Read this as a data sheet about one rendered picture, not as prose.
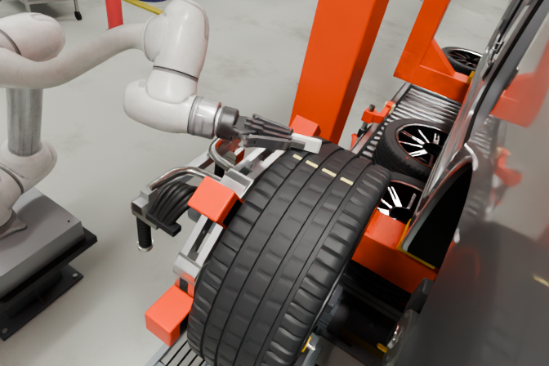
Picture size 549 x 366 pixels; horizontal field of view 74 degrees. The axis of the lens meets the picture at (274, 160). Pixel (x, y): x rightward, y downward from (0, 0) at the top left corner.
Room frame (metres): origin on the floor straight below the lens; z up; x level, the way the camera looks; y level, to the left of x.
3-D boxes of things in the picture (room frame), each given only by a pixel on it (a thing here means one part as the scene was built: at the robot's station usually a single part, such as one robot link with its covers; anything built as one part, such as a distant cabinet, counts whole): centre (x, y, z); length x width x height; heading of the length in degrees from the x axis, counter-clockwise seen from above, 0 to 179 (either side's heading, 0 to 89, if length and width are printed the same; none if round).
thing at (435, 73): (2.77, -1.21, 0.69); 0.52 x 0.17 x 0.35; 66
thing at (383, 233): (1.00, -0.44, 0.69); 0.52 x 0.17 x 0.35; 66
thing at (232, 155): (0.93, 0.15, 0.93); 0.09 x 0.05 x 0.05; 66
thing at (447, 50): (3.79, -1.75, 0.39); 0.66 x 0.66 x 0.24
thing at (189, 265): (0.69, 0.03, 0.85); 0.54 x 0.07 x 0.54; 156
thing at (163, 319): (0.40, 0.15, 0.85); 0.09 x 0.08 x 0.07; 156
